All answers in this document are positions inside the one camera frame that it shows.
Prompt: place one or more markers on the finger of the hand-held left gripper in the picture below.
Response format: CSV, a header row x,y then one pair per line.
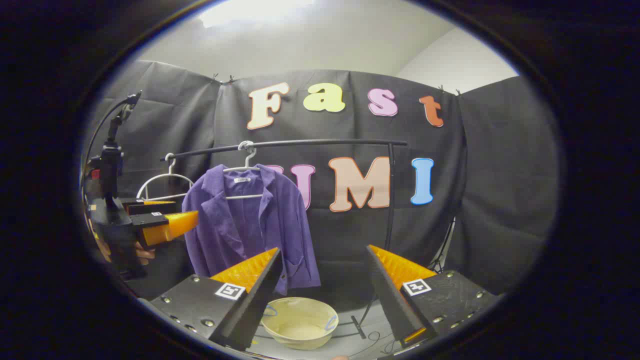
x,y
135,206
150,221

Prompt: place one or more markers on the cream laundry hamper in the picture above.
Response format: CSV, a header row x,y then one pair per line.
x,y
300,327

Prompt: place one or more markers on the white plastic hanger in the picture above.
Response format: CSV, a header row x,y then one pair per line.
x,y
170,169
248,159

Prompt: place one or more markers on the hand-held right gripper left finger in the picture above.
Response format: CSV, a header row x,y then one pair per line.
x,y
255,305

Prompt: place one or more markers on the black clothes rack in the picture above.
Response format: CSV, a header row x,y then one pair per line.
x,y
320,143

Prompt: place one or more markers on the black backdrop cloth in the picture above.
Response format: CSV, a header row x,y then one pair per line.
x,y
340,235

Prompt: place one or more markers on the black tripod stand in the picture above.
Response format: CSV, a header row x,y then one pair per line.
x,y
446,245

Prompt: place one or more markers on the purple jacket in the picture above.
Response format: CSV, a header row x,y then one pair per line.
x,y
240,230

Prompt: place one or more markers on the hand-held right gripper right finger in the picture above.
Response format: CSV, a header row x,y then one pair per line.
x,y
392,300

